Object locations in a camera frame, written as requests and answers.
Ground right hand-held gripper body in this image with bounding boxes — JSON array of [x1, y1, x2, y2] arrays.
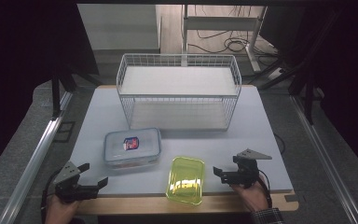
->
[[227, 148, 273, 189]]

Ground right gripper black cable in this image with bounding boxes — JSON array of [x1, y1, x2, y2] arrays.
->
[[258, 169, 274, 208]]

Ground clear plastic food container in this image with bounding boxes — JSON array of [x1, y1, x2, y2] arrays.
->
[[103, 127, 163, 171]]

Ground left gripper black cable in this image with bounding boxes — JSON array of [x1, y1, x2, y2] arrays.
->
[[40, 169, 63, 224]]

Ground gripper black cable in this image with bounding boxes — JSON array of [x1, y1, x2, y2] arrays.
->
[[40, 169, 63, 224], [258, 169, 274, 208]]

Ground black metal stand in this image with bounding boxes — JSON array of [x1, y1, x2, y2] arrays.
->
[[257, 8, 348, 125], [50, 63, 104, 121]]

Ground yellow-green plastic lid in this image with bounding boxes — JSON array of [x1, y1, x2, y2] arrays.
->
[[165, 156, 206, 206]]

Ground black floor cables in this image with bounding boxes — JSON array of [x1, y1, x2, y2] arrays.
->
[[187, 5, 281, 68]]

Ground aluminium rail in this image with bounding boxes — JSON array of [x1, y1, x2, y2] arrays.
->
[[290, 94, 358, 224], [0, 91, 74, 224]]

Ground person's right hand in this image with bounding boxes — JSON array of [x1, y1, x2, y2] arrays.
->
[[229, 174, 270, 213]]

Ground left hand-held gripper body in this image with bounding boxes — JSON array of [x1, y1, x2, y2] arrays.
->
[[53, 161, 101, 204]]

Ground small red blue packet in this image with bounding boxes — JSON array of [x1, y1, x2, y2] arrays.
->
[[122, 136, 140, 151]]

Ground person's left hand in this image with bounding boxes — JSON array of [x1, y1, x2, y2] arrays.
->
[[45, 195, 82, 224]]

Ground white metal desk frame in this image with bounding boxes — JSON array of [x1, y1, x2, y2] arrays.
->
[[181, 4, 269, 74]]

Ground thin black cable loop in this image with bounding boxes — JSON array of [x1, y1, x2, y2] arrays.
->
[[273, 133, 286, 156]]

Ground white wire two-tier rack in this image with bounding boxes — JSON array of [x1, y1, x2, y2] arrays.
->
[[116, 53, 242, 132]]

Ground white power strip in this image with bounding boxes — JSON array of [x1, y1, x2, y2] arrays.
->
[[266, 66, 286, 82]]

